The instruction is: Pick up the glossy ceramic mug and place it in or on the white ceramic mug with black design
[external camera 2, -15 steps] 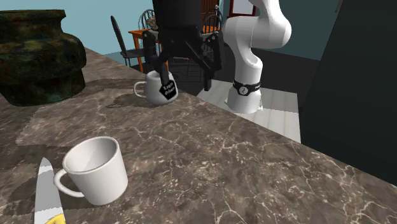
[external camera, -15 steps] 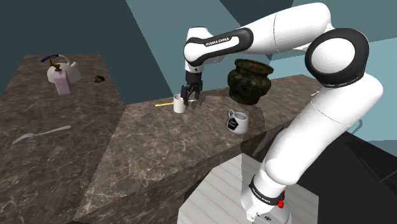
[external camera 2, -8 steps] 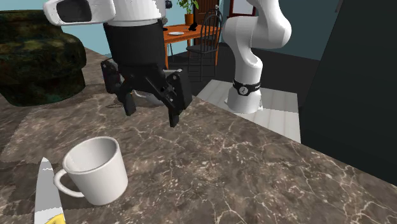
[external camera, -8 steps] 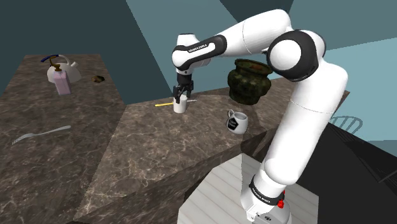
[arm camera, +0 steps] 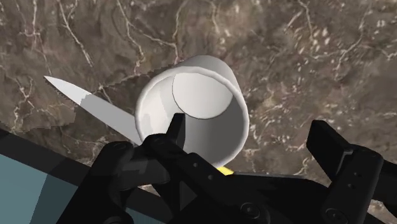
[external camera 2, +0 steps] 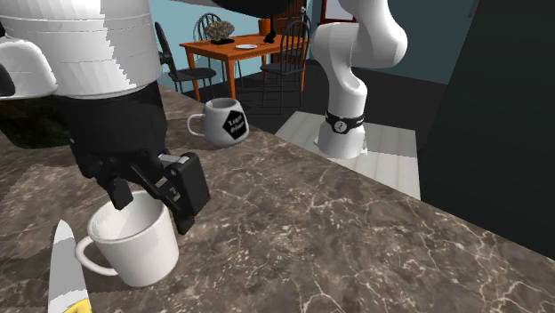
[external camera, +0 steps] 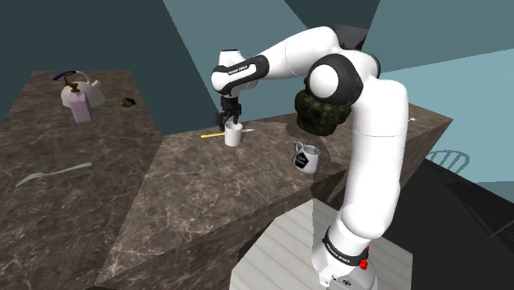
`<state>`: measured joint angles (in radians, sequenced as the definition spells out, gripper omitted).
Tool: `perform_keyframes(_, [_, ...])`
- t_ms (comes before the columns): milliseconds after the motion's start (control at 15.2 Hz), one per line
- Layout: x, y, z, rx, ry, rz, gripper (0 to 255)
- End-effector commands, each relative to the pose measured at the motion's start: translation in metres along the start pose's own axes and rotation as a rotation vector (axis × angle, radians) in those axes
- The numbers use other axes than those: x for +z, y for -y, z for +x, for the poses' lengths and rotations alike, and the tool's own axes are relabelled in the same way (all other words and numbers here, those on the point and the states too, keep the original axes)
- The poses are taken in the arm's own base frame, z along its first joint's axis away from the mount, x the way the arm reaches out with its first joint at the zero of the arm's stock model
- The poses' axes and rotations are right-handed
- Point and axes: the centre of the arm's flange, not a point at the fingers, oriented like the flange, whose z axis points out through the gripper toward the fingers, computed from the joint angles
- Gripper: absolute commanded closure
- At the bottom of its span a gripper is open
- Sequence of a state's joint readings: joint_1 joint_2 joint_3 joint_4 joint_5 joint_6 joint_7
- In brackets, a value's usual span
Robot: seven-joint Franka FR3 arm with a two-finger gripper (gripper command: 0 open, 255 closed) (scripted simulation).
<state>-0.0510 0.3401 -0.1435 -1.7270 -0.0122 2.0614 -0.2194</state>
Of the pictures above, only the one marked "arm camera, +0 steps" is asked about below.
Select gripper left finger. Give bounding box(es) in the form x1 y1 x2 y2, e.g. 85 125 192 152
57 113 271 224

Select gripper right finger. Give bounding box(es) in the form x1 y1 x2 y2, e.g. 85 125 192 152
306 120 397 224

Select white cup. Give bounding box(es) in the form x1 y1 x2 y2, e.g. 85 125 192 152
134 55 251 168

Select black tablet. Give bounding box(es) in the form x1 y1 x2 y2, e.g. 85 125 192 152
0 128 174 224

